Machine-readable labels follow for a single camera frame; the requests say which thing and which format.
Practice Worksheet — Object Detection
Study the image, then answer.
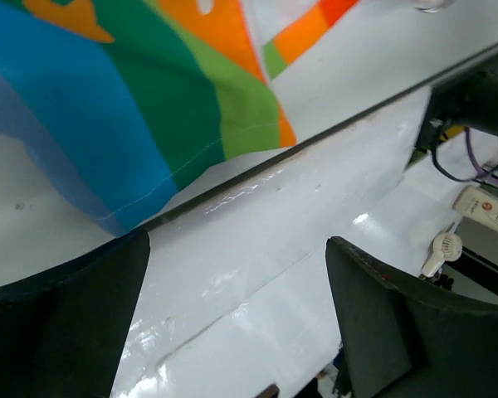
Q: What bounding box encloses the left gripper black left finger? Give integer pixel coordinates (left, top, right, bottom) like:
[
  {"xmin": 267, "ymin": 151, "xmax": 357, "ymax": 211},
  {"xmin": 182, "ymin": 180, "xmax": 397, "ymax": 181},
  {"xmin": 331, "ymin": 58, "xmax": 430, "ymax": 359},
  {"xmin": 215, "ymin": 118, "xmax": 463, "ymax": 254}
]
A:
[{"xmin": 0, "ymin": 232, "xmax": 150, "ymax": 397}]

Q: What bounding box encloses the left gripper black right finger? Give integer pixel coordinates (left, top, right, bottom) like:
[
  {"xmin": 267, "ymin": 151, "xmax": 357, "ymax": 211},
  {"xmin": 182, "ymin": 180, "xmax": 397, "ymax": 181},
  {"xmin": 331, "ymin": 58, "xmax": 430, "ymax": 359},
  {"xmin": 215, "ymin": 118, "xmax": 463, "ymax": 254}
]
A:
[{"xmin": 325, "ymin": 236, "xmax": 498, "ymax": 397}]

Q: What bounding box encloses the colourful rainbow children's jacket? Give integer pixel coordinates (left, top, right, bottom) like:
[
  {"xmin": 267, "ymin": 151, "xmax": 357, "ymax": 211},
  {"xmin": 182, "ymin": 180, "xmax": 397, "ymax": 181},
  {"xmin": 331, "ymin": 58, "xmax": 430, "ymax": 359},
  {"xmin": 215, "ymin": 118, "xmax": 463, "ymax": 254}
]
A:
[{"xmin": 0, "ymin": 1, "xmax": 354, "ymax": 236}]

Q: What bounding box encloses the white handheld device background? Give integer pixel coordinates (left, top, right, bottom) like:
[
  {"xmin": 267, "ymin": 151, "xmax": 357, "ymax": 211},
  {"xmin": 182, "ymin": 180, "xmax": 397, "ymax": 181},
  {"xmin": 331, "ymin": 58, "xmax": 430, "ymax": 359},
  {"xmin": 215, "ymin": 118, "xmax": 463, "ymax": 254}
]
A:
[{"xmin": 421, "ymin": 232, "xmax": 463, "ymax": 278}]

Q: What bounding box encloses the white labelled box background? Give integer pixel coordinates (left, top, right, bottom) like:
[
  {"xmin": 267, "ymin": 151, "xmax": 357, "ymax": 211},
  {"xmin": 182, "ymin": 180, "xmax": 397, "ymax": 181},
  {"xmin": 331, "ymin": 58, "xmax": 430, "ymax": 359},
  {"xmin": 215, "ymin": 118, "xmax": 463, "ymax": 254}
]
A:
[{"xmin": 452, "ymin": 186, "xmax": 498, "ymax": 232}]

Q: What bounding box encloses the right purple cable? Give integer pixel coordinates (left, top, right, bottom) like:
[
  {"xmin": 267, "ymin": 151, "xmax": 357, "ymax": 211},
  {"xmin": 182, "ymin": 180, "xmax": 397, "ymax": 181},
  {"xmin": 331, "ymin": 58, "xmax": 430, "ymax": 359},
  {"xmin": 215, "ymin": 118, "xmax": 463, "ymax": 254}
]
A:
[{"xmin": 462, "ymin": 126, "xmax": 498, "ymax": 187}]

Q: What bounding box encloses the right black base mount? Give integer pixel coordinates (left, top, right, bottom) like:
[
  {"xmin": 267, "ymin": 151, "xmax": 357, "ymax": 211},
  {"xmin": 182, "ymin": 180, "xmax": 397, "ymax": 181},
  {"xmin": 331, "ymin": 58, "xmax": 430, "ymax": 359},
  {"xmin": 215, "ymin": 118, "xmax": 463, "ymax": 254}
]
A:
[{"xmin": 416, "ymin": 44, "xmax": 498, "ymax": 148}]

